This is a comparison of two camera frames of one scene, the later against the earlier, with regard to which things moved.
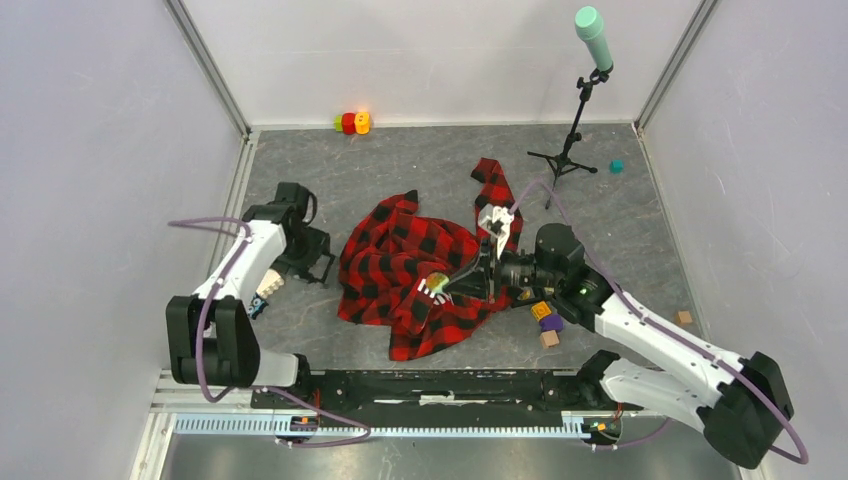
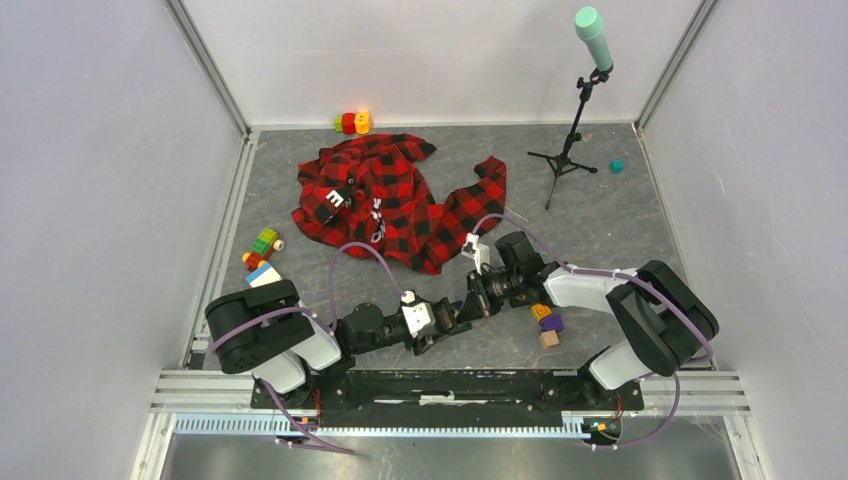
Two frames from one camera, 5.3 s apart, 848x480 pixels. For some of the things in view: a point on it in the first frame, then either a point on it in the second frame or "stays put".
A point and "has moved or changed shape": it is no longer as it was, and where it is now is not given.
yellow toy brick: (540, 310) stays put
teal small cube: (616, 166) stays put
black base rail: (438, 391) stays put
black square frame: (297, 264) → (444, 316)
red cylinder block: (348, 122) stays put
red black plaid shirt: (388, 253) has moved or changed shape
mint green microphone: (589, 24) stays put
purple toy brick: (551, 322) stays put
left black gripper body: (311, 241) → (419, 345)
